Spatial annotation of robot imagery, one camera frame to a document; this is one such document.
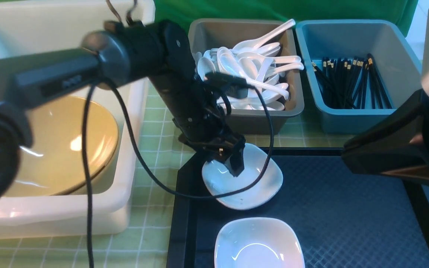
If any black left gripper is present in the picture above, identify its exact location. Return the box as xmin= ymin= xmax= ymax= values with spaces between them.
xmin=149 ymin=71 xmax=245 ymax=177

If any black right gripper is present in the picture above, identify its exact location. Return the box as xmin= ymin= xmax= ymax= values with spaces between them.
xmin=341 ymin=90 xmax=429 ymax=186

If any white square dish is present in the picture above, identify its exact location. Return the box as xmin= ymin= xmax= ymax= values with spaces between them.
xmin=213 ymin=217 xmax=305 ymax=268
xmin=201 ymin=144 xmax=284 ymax=210

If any white soup spoon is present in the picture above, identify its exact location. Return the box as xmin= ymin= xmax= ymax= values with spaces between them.
xmin=217 ymin=53 xmax=289 ymax=99

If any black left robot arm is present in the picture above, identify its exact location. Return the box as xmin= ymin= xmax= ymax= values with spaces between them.
xmin=0 ymin=20 xmax=245 ymax=198

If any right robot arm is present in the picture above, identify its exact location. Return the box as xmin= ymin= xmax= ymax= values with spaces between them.
xmin=341 ymin=11 xmax=429 ymax=186

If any tan bowl in tub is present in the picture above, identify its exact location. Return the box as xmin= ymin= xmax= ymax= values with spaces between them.
xmin=5 ymin=96 xmax=119 ymax=197

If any black chopstick in bin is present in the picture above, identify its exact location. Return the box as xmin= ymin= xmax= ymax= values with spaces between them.
xmin=367 ymin=53 xmax=393 ymax=109

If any blue plastic bin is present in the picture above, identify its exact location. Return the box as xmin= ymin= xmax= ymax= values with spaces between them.
xmin=296 ymin=20 xmax=422 ymax=134

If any black serving tray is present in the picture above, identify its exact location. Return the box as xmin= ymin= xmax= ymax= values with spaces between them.
xmin=166 ymin=148 xmax=429 ymax=268

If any green checked tablecloth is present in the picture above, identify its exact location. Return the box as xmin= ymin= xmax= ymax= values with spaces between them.
xmin=0 ymin=56 xmax=429 ymax=268

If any white spoon sticking up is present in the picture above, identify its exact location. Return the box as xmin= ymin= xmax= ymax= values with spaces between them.
xmin=233 ymin=19 xmax=296 ymax=51

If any green fabric backdrop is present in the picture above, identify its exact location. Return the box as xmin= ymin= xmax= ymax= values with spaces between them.
xmin=154 ymin=0 xmax=418 ymax=36

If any brown plastic bin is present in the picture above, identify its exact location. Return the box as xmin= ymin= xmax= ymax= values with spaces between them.
xmin=188 ymin=18 xmax=305 ymax=135

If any large white plastic tub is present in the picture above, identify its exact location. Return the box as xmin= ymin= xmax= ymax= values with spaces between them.
xmin=0 ymin=0 xmax=137 ymax=239

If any black cable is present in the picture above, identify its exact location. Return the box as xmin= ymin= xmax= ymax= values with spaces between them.
xmin=82 ymin=73 xmax=274 ymax=268

